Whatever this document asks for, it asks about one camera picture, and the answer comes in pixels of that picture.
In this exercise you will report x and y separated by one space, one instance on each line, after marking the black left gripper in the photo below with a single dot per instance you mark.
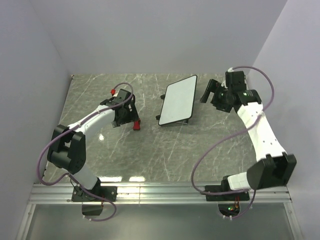
132 116

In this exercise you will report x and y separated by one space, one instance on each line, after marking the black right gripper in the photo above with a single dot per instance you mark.
214 85

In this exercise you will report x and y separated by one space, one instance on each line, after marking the red black whiteboard eraser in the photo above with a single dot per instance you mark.
137 125

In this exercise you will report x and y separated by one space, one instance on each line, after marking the white whiteboard black frame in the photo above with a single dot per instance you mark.
178 102

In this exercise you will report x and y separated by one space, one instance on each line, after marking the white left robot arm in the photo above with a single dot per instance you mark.
68 152

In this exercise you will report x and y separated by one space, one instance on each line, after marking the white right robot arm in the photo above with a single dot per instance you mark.
273 166

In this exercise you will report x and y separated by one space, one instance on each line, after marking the left wrist camera red cap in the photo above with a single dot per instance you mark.
114 92

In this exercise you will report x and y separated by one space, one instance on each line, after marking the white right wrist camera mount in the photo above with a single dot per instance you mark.
231 69

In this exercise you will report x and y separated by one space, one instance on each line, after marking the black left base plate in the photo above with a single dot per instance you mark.
100 193

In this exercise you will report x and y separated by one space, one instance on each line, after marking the aluminium mounting rail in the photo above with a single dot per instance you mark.
144 193

